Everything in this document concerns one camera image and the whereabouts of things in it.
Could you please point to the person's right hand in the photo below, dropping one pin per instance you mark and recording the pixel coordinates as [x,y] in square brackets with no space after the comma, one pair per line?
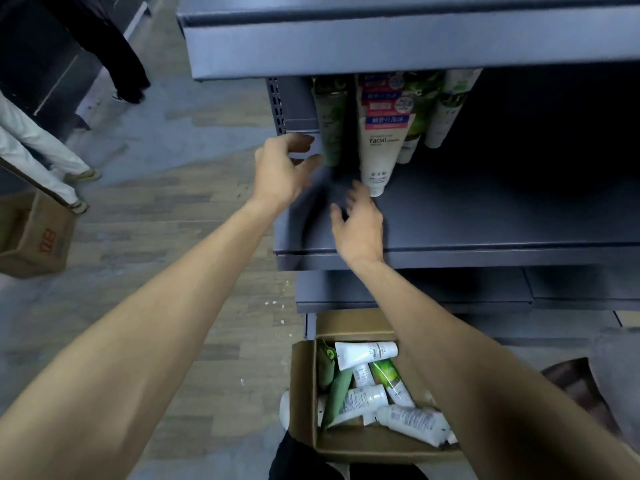
[361,229]

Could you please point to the person's left hand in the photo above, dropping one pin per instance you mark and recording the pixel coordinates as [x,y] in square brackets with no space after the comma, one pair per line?
[272,169]

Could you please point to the person's right thumb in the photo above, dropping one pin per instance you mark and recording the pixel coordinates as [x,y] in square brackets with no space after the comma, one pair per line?
[338,219]

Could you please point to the person's left fingers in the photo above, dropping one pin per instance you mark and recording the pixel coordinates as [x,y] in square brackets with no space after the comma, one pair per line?
[300,140]

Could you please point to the person's left forearm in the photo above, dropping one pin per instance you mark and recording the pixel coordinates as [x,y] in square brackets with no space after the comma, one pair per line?
[150,334]

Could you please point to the person's right forearm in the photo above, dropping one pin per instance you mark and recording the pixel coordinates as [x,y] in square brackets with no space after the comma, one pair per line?
[475,384]

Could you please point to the dark green cosmetic tube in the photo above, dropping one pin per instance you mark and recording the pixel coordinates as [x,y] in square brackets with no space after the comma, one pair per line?
[331,124]

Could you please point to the perforated grey shelf upright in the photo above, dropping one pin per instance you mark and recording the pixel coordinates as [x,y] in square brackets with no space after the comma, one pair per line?
[280,104]

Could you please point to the white tube with red label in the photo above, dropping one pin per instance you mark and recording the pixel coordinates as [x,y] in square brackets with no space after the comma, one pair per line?
[380,149]

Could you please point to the green and white tube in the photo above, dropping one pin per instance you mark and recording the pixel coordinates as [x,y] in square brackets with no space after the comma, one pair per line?
[417,114]

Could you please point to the grey metal shelf board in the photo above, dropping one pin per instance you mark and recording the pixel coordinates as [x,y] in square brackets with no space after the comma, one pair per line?
[475,289]
[500,214]
[400,39]

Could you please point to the slim white tube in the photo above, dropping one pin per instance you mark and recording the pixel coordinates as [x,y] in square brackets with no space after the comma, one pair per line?
[446,114]

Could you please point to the pile of cosmetic tubes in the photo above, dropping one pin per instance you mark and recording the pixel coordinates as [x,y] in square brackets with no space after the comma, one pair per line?
[365,394]

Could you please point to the open cardboard box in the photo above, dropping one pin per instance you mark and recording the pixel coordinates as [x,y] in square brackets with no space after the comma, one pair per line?
[305,394]

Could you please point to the white plastic bottle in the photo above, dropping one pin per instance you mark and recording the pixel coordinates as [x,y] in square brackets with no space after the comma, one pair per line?
[284,409]

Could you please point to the person's black garment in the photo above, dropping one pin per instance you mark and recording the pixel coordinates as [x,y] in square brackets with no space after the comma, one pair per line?
[300,459]

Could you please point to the cardboard box with red print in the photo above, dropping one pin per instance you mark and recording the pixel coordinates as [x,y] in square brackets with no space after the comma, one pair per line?
[35,234]

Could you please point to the dark counter cabinet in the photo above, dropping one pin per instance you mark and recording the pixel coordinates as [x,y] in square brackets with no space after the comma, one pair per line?
[30,54]

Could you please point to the person's grey trouser leg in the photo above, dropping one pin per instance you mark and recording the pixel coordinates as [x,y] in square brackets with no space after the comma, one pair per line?
[617,379]

